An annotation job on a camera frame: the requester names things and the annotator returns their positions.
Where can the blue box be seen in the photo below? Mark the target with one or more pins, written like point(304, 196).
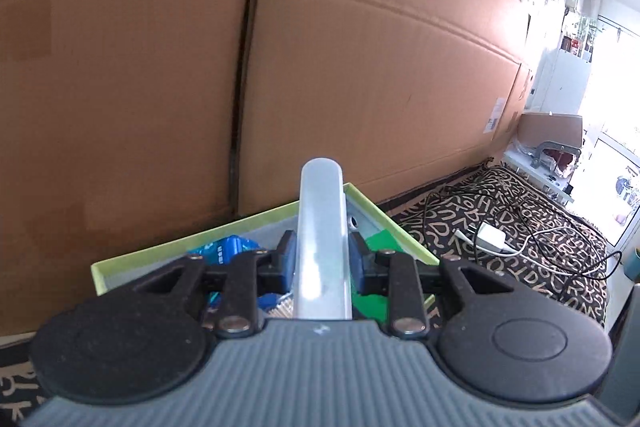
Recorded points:
point(225, 249)

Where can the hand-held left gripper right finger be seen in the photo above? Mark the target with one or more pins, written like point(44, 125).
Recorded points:
point(357, 257)

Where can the light green box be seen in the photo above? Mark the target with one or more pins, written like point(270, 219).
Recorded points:
point(250, 227)

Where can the black letter-print mat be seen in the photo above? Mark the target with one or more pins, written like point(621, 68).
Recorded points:
point(575, 232)

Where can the green packet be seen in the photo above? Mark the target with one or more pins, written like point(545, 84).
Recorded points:
point(380, 242)

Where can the large cardboard box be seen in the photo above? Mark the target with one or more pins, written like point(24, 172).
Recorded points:
point(125, 107)
point(375, 82)

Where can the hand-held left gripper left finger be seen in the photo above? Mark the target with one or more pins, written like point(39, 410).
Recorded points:
point(286, 262)

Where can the white cabinet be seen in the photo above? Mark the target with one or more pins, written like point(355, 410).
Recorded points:
point(560, 82)

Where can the translucent plastic tube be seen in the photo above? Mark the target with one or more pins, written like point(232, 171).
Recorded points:
point(322, 232)

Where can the white shipping label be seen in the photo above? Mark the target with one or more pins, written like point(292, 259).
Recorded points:
point(495, 116)

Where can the white power adapter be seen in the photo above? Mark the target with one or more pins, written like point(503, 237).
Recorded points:
point(492, 237)

